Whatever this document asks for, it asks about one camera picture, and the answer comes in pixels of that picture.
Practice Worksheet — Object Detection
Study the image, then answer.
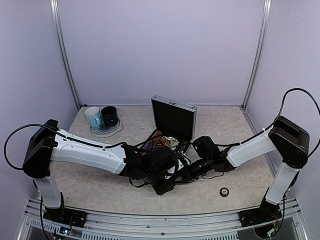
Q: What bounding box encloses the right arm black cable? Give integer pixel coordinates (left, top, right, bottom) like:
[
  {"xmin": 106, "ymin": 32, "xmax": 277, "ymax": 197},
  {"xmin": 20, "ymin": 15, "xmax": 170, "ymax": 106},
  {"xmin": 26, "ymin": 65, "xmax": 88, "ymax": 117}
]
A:
[{"xmin": 189, "ymin": 87, "xmax": 320, "ymax": 158}]

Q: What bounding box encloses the front aluminium rail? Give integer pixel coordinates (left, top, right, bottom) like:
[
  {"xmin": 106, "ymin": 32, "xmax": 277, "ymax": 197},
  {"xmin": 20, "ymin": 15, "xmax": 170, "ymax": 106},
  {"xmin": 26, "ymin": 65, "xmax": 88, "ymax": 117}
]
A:
[{"xmin": 23, "ymin": 203, "xmax": 305, "ymax": 240}]

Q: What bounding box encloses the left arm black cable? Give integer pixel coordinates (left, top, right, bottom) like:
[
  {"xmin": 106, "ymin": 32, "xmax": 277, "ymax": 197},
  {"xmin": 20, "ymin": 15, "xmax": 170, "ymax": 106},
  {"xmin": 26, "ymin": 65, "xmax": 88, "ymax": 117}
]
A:
[{"xmin": 4, "ymin": 123, "xmax": 161, "ymax": 187}]

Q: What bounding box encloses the left aluminium frame post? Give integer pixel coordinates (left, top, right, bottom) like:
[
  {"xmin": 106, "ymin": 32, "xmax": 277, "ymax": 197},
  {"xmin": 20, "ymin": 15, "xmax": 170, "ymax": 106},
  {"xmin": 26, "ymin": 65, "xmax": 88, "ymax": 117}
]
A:
[{"xmin": 50, "ymin": 0, "xmax": 82, "ymax": 111}]

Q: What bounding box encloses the grey round coaster tray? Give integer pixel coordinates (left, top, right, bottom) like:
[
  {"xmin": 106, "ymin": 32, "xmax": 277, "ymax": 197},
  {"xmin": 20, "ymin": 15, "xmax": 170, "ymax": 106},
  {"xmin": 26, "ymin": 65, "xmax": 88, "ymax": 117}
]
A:
[{"xmin": 89, "ymin": 118, "xmax": 122, "ymax": 138}]

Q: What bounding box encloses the light blue mug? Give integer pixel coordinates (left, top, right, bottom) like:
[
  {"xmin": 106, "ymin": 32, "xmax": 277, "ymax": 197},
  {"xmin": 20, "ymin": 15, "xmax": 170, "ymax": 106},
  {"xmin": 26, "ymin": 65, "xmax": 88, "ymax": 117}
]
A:
[{"xmin": 84, "ymin": 106, "xmax": 103, "ymax": 130}]

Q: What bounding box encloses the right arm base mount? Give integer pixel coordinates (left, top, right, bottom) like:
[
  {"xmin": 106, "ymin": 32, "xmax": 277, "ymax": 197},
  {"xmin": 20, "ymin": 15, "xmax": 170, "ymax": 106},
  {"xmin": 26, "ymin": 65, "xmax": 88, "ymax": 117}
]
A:
[{"xmin": 238, "ymin": 206, "xmax": 283, "ymax": 228}]

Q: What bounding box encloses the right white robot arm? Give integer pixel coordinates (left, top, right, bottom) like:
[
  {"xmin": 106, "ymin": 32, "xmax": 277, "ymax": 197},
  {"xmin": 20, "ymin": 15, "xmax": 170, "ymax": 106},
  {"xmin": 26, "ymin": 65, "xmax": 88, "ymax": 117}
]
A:
[{"xmin": 182, "ymin": 116, "xmax": 310, "ymax": 222}]

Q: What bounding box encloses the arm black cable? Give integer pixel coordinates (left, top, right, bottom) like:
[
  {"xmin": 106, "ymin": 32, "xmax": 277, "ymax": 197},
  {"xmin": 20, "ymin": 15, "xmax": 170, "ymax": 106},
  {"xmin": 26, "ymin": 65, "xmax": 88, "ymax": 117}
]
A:
[
  {"xmin": 4, "ymin": 123, "xmax": 161, "ymax": 187},
  {"xmin": 189, "ymin": 87, "xmax": 320, "ymax": 158}
]

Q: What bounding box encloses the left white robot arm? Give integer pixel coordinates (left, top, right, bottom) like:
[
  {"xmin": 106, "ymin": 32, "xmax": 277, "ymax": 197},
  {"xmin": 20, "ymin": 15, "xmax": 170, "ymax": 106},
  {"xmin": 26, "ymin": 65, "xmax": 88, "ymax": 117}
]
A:
[{"xmin": 22, "ymin": 119, "xmax": 182, "ymax": 223}]

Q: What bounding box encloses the left chip row in case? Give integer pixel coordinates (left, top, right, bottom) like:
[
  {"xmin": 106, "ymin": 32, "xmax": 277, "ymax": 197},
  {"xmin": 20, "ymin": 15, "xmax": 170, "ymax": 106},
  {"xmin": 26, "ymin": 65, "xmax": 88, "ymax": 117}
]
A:
[{"xmin": 141, "ymin": 130, "xmax": 163, "ymax": 150}]

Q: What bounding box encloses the right aluminium frame post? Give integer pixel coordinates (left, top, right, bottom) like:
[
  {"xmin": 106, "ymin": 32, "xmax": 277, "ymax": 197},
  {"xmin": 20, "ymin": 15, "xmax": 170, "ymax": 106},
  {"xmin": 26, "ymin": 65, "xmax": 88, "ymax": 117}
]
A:
[{"xmin": 241, "ymin": 0, "xmax": 272, "ymax": 112}]

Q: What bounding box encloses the aluminium poker case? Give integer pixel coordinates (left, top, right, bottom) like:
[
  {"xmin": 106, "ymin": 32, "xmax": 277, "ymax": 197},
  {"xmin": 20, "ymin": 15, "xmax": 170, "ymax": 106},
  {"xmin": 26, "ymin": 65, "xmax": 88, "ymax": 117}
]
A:
[{"xmin": 141, "ymin": 94, "xmax": 197, "ymax": 156}]

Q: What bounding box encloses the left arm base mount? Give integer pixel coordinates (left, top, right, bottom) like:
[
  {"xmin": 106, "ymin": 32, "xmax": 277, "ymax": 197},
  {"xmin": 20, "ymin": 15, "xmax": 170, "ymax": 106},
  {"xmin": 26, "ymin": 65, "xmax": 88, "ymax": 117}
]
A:
[{"xmin": 43, "ymin": 208, "xmax": 88, "ymax": 228}]

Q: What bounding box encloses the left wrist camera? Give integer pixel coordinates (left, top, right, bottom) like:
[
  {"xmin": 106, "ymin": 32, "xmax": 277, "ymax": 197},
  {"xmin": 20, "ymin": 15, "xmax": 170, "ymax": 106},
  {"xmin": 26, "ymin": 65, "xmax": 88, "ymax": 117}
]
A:
[{"xmin": 164, "ymin": 159, "xmax": 184, "ymax": 180}]

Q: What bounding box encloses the blue playing card deck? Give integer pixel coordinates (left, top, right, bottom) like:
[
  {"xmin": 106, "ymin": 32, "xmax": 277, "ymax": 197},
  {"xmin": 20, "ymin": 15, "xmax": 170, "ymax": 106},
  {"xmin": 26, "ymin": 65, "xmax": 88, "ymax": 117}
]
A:
[{"xmin": 161, "ymin": 136, "xmax": 180, "ymax": 149}]

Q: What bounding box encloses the clear round dealer button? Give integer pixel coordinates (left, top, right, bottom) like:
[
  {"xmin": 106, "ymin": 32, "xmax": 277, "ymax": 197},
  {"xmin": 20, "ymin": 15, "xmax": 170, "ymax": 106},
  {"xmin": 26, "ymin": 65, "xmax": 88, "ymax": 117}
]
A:
[{"xmin": 167, "ymin": 136, "xmax": 179, "ymax": 146}]

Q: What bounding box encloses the aluminium frame post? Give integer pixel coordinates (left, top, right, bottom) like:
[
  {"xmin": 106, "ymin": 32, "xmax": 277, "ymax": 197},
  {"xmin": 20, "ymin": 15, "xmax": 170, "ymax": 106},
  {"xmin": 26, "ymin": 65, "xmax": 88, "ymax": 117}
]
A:
[
  {"xmin": 241, "ymin": 0, "xmax": 272, "ymax": 112},
  {"xmin": 50, "ymin": 0, "xmax": 82, "ymax": 111}
]

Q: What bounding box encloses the black poker chip lower right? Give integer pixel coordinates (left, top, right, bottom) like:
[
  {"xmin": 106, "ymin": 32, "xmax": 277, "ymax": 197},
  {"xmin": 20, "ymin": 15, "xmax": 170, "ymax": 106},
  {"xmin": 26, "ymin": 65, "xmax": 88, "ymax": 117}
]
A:
[{"xmin": 219, "ymin": 187, "xmax": 230, "ymax": 198}]

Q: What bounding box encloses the dark green mug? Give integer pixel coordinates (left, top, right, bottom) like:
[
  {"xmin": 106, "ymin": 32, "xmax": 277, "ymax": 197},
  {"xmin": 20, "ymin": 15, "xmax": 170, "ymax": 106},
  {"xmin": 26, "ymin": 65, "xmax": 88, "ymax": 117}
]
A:
[{"xmin": 101, "ymin": 106, "xmax": 118, "ymax": 127}]

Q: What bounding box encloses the red triangular button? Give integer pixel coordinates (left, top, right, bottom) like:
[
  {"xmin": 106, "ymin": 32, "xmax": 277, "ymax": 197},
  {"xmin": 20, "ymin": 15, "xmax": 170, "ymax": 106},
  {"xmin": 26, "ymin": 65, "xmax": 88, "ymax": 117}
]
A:
[{"xmin": 153, "ymin": 138, "xmax": 166, "ymax": 149}]

